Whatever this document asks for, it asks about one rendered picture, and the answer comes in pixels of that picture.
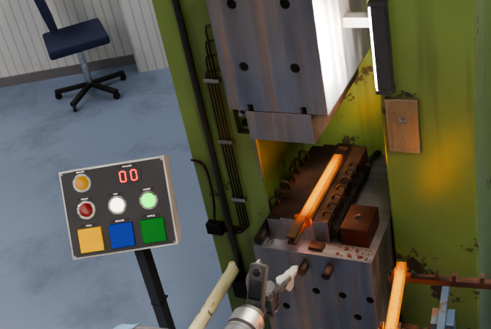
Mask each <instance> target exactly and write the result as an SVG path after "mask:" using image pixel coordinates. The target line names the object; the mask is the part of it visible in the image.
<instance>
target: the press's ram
mask: <svg viewBox="0 0 491 329"><path fill-rule="evenodd" d="M206 4H207V7H208V14H209V17H210V23H211V27H212V31H213V37H214V40H215V44H216V50H217V54H218V60H219V64H220V68H221V74H222V78H223V82H224V88H225V91H226V95H227V101H228V105H229V109H230V110H250V108H251V107H252V106H253V108H254V111H265V112H277V113H302V112H303V111H304V109H305V108H306V111H307V114H314V115H326V116H327V115H329V113H330V111H331V110H332V108H333V107H334V105H335V103H336V102H337V101H338V99H339V97H340V95H341V94H342V93H343V91H344V89H345V87H346V86H347V85H348V83H349V81H350V79H351V78H352V77H353V75H354V73H355V72H356V71H357V68H358V67H359V65H360V64H361V63H362V60H363V59H364V57H365V56H366V54H367V53H368V51H369V50H370V48H371V46H370V31H369V28H370V18H369V12H368V9H367V1H366V0H206Z"/></svg>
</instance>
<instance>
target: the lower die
mask: <svg viewBox="0 0 491 329"><path fill-rule="evenodd" d="M338 146H343V147H348V148H347V150H346V152H345V154H344V155H343V158H342V159H341V161H340V163H339V165H338V167H337V168H336V170H335V172H334V174H333V175H332V177H331V179H330V181H329V183H328V184H327V187H326V189H325V190H324V192H323V194H322V196H321V197H320V199H319V201H318V202H317V204H316V207H315V208H314V210H313V212H312V214H311V215H310V221H311V225H310V227H306V228H305V231H304V232H303V234H302V236H301V238H300V239H305V240H310V241H321V242H326V243H331V240H332V238H333V236H331V235H330V229H331V227H332V223H333V220H332V215H331V214H330V213H325V214H324V216H322V212H323V211H325V210H328V211H332V212H333V213H334V214H335V218H336V217H337V215H338V214H337V212H338V210H337V206H336V205H334V204H330V206H329V208H328V207H327V203H328V202H330V201H334V202H336V203H337V204H338V205H339V207H340V209H341V207H342V200H341V197H340V196H339V195H335V196H334V199H332V194H333V193H336V192H337V193H340V194H342V195H343V197H344V202H345V200H346V189H345V188H344V187H342V186H340V187H339V188H338V190H336V186H337V185H338V184H343V185H345V186H347V188H348V190H349V192H350V190H351V189H350V187H351V184H350V180H349V179H347V178H344V179H343V182H340V179H341V177H343V176H348V177H350V178H351V179H352V181H353V184H354V179H355V178H354V172H353V171H351V170H348V171H347V174H345V170H346V169H347V168H352V169H354V170H355V171H356V172H357V175H358V174H359V168H358V164H357V163H354V162H353V163H351V166H349V162H350V161H352V160H355V161H358V162H359V163H360V165H361V168H362V166H363V165H365V164H367V162H368V152H367V147H359V146H353V144H346V143H338V144H337V145H325V144H324V145H323V146H313V145H312V147H311V149H310V150H309V152H308V153H309V157H310V159H308V158H307V155H306V156H305V158H304V162H305V166H304V167H303V165H302V163H301V165H300V166H299V169H300V174H298V171H296V173H295V174H294V176H295V180H296V181H295V182H293V178H292V179H291V180H290V182H289V184H290V187H291V190H289V188H288V185H287V187H286V188H285V190H284V192H285V195H286V198H283V194H282V195H281V196H280V198H279V200H280V204H281V206H280V207H278V202H277V203H276V204H275V206H274V208H273V209H272V211H271V212H270V214H269V216H268V217H267V223H268V227H269V231H270V234H271V235H278V236H283V237H286V235H287V234H288V232H289V230H290V229H291V227H292V225H293V224H294V215H295V214H300V212H301V211H302V209H303V207H304V206H305V204H306V202H307V201H308V198H309V197H310V195H311V193H312V191H313V190H314V188H315V186H316V185H317V183H318V182H319V179H320V178H321V176H322V174H323V172H324V171H325V169H326V167H327V165H328V164H329V162H330V160H331V158H332V157H333V155H334V154H335V152H336V150H337V149H338Z"/></svg>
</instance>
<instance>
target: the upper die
mask: <svg viewBox="0 0 491 329"><path fill-rule="evenodd" d="M358 74H359V73H358V68H357V71H356V72H355V73H354V75H353V77H352V78H351V79H350V81H349V83H348V85H347V86H346V87H345V89H344V91H343V93H342V94H341V95H340V97H339V99H338V101H337V102H336V103H335V105H334V107H333V108H332V110H331V111H330V113H329V115H327V116H326V115H314V114H307V111H306V108H305V109H304V111H303V112H302V113H277V112H265V111H254V108H253V106H252V107H251V108H250V110H246V111H245V115H246V119H247V123H248V129H249V133H250V137H251V139H255V140H272V141H282V142H292V143H310V144H316V142H317V140H318V139H319V137H320V136H321V134H322V132H323V131H324V129H325V127H326V126H327V125H328V123H329V121H330V119H331V118H332V116H333V115H334V113H335V111H336V110H337V109H338V106H339V105H340V103H341V102H342V100H343V98H344V97H345V95H346V94H347V92H348V90H349V89H350V88H351V85H352V84H353V82H354V81H355V79H356V78H357V76H358Z"/></svg>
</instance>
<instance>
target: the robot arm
mask: <svg viewBox="0 0 491 329"><path fill-rule="evenodd" d="M268 268H269V266H268V265H265V264H261V263H260V259H258V260H257V261H256V262H253V263H251V264H250V270H249V272H248V274H247V276H246V278H245V282H246V288H247V299H246V304H245V305H242V306H241V307H238V308H236V309H235V310H234V311H233V313H232V315H231V317H230V318H229V320H228V322H227V324H226V326H225V327H224V329H264V319H267V318H268V317H275V315H276V313H277V311H278V309H279V307H280V305H281V300H280V295H279V293H281V292H283V291H284V290H285V289H286V290H288V291H291V290H292V289H293V287H294V276H295V274H296V273H297V270H298V265H292V266H291V267H290V269H288V270H287V271H286V272H285V273H284V274H282V275H280V276H278V277H276V281H277V283H275V284H274V283H273V282H272V280H270V281H268V280H267V276H268ZM113 329H168V328H156V327H150V326H144V325H141V324H136V325H127V324H122V325H118V326H116V327H115V328H113Z"/></svg>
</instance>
